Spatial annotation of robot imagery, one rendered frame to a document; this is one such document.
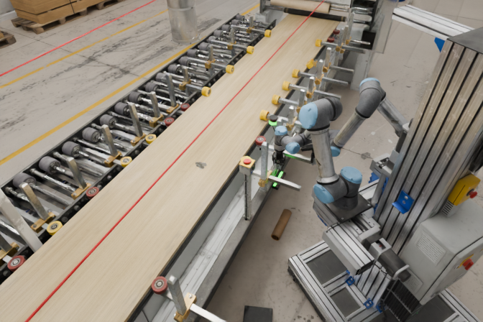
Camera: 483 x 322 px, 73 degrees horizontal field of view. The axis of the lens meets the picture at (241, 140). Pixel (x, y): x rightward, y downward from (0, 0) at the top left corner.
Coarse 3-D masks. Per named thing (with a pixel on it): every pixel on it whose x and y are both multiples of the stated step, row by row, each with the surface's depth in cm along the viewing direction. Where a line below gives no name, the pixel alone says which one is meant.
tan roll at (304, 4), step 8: (272, 0) 441; (280, 0) 437; (288, 0) 433; (296, 0) 429; (304, 0) 426; (296, 8) 435; (304, 8) 428; (312, 8) 423; (320, 8) 419; (328, 8) 414; (336, 8) 415
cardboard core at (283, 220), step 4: (284, 212) 300; (288, 212) 300; (280, 216) 298; (284, 216) 296; (288, 216) 298; (280, 220) 293; (284, 220) 293; (280, 224) 290; (284, 224) 291; (276, 228) 287; (280, 228) 287; (284, 228) 290; (272, 232) 286; (276, 232) 284; (280, 232) 285; (272, 236) 287; (276, 236) 288; (280, 236) 285; (276, 240) 286
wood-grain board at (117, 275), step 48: (288, 48) 368; (240, 96) 296; (192, 144) 248; (240, 144) 247; (192, 192) 213; (48, 240) 188; (96, 240) 187; (144, 240) 187; (0, 288) 167; (48, 288) 167; (96, 288) 166; (144, 288) 166
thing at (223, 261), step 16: (320, 96) 330; (288, 160) 270; (256, 208) 227; (240, 224) 217; (240, 240) 209; (224, 256) 200; (208, 272) 193; (224, 272) 196; (208, 288) 186; (192, 320) 173
